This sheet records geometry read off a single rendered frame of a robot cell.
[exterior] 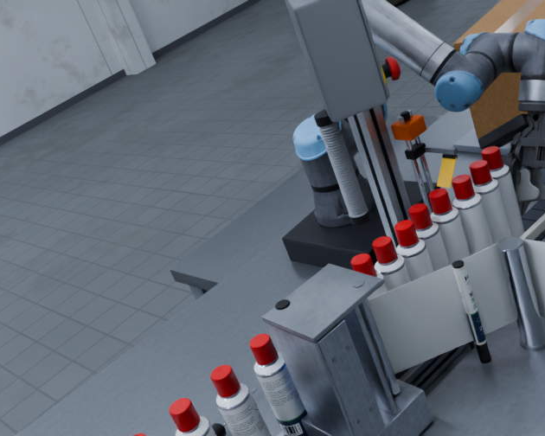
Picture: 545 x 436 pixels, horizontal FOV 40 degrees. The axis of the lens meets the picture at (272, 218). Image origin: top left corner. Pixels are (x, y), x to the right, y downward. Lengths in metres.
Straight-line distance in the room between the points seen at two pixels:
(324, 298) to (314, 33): 0.40
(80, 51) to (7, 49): 0.86
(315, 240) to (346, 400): 0.73
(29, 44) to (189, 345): 7.26
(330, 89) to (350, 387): 0.45
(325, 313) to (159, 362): 0.73
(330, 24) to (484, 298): 0.48
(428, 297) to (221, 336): 0.61
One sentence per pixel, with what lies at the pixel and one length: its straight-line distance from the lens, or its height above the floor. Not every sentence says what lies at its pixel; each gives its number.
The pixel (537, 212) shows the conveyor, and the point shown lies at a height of 0.88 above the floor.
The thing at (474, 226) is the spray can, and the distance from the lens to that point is 1.36.
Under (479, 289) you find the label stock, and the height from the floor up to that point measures 1.00.
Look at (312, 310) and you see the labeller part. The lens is 1.00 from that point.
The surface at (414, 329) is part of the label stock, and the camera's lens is 1.18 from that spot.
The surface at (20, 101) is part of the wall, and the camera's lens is 8.63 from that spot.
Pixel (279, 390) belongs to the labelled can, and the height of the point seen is 1.01.
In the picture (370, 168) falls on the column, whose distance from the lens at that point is 1.40.
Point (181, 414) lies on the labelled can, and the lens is 1.04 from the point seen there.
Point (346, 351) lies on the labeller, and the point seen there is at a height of 1.09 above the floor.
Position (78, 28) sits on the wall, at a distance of 8.99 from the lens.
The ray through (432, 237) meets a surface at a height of 1.03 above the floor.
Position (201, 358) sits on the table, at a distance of 1.60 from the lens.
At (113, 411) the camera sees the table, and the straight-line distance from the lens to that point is 1.59.
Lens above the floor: 1.68
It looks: 25 degrees down
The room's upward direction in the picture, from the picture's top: 22 degrees counter-clockwise
